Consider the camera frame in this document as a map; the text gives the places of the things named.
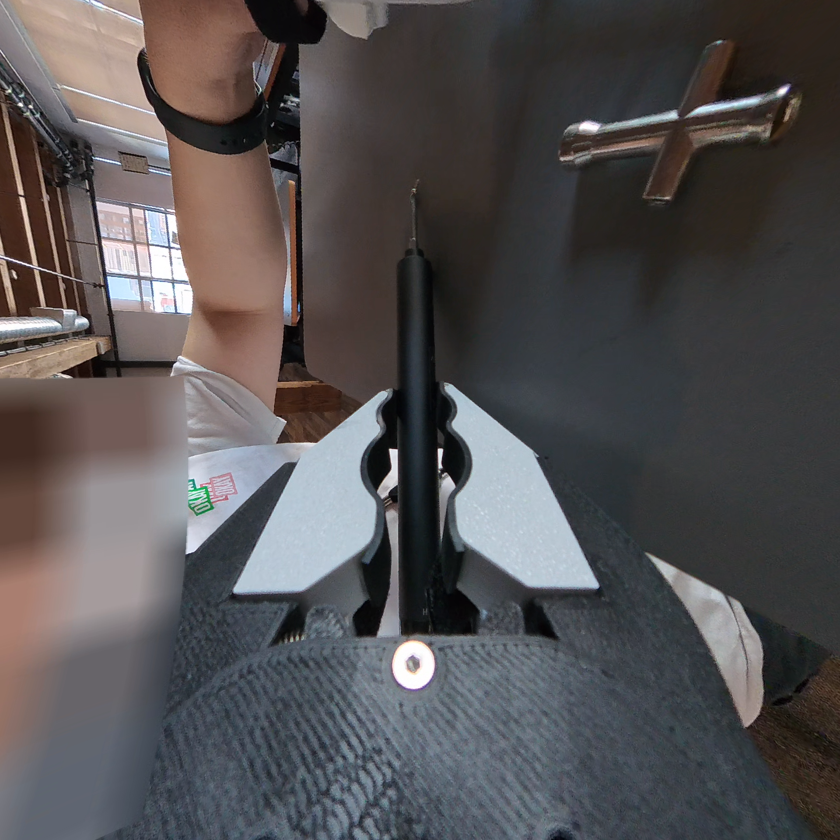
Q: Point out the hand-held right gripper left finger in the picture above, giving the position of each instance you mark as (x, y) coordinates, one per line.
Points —
(315, 525)

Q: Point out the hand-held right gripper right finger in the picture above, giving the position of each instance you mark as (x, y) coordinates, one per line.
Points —
(518, 525)

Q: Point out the black electric screwdriver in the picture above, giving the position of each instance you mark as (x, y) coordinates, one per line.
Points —
(418, 394)

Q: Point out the person's left forearm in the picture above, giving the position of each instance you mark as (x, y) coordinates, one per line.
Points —
(229, 262)

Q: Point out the person's left hand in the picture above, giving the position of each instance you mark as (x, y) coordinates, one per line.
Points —
(197, 46)

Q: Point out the black wrist band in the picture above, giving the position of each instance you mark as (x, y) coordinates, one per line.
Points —
(203, 134)

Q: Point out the white shirt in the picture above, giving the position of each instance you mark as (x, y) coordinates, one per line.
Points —
(223, 407)

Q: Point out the paned window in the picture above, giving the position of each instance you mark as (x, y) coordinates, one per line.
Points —
(141, 256)

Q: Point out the dark trousers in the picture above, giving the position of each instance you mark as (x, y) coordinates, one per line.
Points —
(794, 656)

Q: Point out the wooden support beam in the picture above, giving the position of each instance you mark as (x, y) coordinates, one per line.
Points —
(52, 358)

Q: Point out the black metal pole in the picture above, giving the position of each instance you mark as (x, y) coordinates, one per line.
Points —
(105, 275)

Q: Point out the black metal tie rod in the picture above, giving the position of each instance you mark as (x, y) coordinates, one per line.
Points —
(52, 272)

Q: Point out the metal cross wrench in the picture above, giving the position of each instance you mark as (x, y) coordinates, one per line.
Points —
(682, 124)

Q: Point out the wall vent grille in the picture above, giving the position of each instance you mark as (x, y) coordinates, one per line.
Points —
(133, 162)

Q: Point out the silver air duct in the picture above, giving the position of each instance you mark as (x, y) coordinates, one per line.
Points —
(39, 328)

